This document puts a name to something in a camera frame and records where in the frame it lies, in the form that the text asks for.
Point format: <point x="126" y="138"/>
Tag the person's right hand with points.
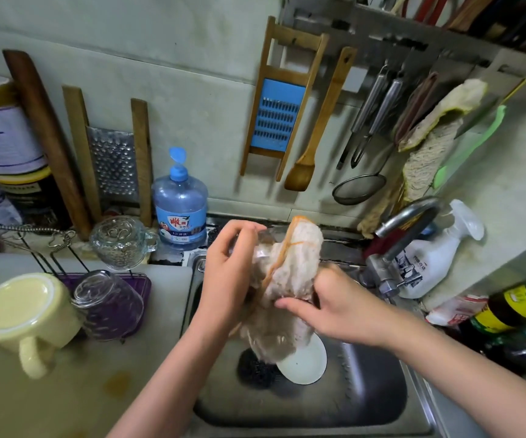
<point x="345" y="310"/>

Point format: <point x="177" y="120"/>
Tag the person's left hand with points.
<point x="225" y="278"/>

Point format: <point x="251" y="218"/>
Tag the beige dish cloth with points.
<point x="286" y="269"/>

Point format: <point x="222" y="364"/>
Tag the small clear glass cup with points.
<point x="121" y="241"/>

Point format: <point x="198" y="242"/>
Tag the yellow mug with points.
<point x="21" y="314"/>

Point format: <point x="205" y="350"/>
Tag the person's left forearm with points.
<point x="167" y="383"/>

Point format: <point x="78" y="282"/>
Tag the person's right forearm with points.
<point x="468" y="374"/>

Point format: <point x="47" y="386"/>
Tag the white plate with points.
<point x="307" y="362"/>

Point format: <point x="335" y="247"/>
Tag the red container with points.
<point x="386" y="241"/>

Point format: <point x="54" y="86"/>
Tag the stainless steel sink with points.
<point x="373" y="387"/>

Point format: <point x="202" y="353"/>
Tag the purple plastic tray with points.
<point x="140" y="287"/>

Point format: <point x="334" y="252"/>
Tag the small blue water bottle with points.
<point x="180" y="200"/>

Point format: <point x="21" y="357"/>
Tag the white spray bottle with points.
<point x="435" y="262"/>

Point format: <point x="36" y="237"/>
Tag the metal faucet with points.
<point x="400" y="219"/>

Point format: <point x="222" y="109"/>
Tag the pink and white plastic bag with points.
<point x="459" y="310"/>

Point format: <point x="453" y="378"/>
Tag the mesh strainer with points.
<point x="359" y="189"/>

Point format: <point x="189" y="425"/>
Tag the wooden framed metal grater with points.
<point x="108" y="159"/>

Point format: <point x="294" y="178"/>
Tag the dark bottle with yellow label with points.
<point x="514" y="307"/>

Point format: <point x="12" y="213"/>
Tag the wooden slicer with blue blade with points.
<point x="279" y="114"/>

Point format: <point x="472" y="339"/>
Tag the wooden spatula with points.
<point x="318" y="127"/>

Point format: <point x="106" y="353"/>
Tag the metal pot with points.
<point x="519" y="365"/>

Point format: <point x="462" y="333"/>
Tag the metal peeler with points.
<point x="379" y="118"/>
<point x="363" y="118"/>

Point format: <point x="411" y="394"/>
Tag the wooden rolling pin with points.
<point x="48" y="141"/>

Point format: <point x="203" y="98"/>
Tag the stack of labelled tin cans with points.
<point x="3" y="155"/>

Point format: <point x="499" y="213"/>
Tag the bundle of dark chopsticks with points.
<point x="382" y="1"/>

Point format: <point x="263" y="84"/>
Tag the wall mounted metal utensil rack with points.
<point x="418" y="41"/>

